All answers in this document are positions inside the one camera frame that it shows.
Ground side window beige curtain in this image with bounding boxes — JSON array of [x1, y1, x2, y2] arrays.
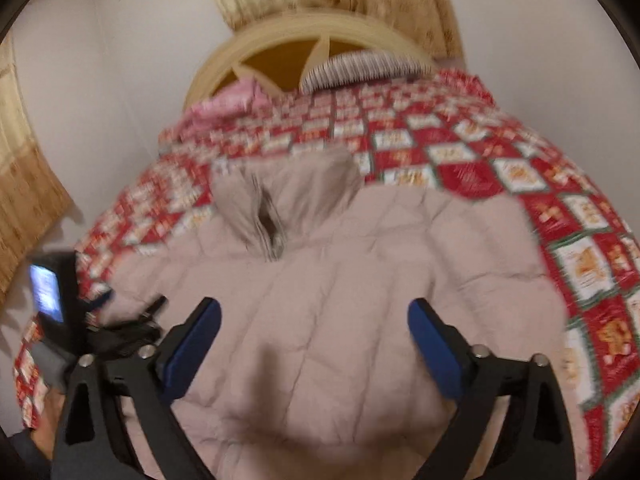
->
[[0, 37, 72, 298]]

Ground cream arched headboard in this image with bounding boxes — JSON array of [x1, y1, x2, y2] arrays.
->
[[183, 9, 433, 108]]

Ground beige quilted puffer jacket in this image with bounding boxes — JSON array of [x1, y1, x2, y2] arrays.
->
[[100, 148, 591, 479]]

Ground red teddy bear bedspread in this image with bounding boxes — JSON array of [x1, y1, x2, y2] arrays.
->
[[13, 66, 640, 474]]

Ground pink folded blanket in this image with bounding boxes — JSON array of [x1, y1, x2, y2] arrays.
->
[[172, 77, 271, 136]]

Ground striped pillow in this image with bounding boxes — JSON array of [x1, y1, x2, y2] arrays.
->
[[299, 50, 435, 94]]

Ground person's left hand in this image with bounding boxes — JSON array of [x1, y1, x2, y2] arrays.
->
[[30, 388, 65, 460]]

